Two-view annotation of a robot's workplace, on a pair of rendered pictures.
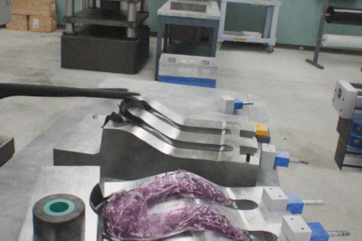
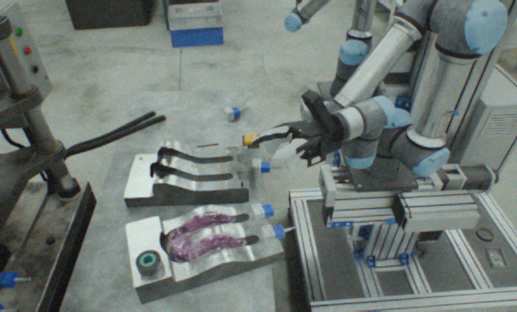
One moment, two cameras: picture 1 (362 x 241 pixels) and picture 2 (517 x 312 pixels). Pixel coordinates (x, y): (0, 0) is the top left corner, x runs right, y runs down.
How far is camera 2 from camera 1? 70 cm
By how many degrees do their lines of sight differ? 24
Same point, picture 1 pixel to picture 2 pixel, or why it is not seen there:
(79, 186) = (151, 235)
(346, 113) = not seen: hidden behind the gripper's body
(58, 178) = (138, 232)
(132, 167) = (175, 198)
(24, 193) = (116, 231)
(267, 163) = (257, 172)
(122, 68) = (134, 22)
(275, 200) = (257, 214)
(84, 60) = (95, 19)
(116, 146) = (162, 191)
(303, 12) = not seen: outside the picture
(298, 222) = (268, 230)
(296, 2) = not seen: outside the picture
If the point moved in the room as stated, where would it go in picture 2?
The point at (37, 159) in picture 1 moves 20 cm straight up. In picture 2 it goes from (113, 200) to (100, 165)
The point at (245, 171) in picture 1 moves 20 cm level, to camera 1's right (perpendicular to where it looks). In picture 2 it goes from (242, 191) to (291, 185)
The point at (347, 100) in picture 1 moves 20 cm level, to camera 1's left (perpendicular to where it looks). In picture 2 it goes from (306, 116) to (262, 120)
